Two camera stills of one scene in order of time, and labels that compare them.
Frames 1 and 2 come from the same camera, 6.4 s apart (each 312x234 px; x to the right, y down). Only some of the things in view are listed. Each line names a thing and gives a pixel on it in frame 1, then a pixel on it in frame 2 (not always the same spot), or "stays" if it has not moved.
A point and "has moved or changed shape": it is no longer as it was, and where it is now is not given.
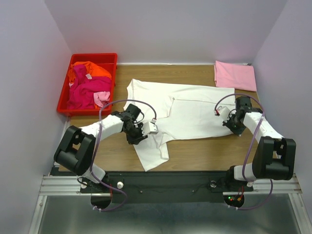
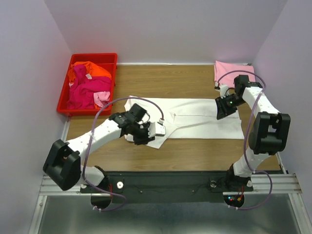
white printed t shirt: (181, 111) has moved or changed shape
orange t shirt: (90, 68) stays
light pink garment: (101, 98) stays
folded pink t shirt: (238, 77) stays
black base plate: (165, 187) stays
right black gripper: (234, 126) → (223, 106)
